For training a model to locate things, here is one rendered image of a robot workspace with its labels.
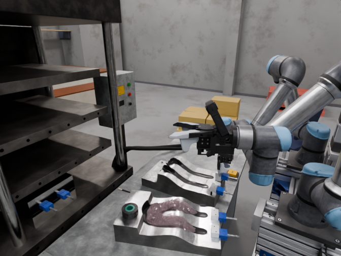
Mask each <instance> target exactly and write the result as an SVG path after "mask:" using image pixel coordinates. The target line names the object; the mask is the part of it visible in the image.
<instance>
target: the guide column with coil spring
mask: <svg viewBox="0 0 341 256"><path fill-rule="evenodd" d="M0 210H1V213H2V216H3V218H4V221H5V223H6V226H7V229H8V231H9V234H10V237H11V239H12V242H13V245H14V246H15V247H20V246H22V245H24V244H25V243H26V241H27V238H26V235H25V232H24V229H23V226H22V224H21V221H20V218H19V215H18V212H17V209H16V206H15V203H14V200H13V197H12V194H11V191H10V188H9V185H8V182H7V180H6V177H5V174H4V171H3V168H2V165H1V162H0Z"/></svg>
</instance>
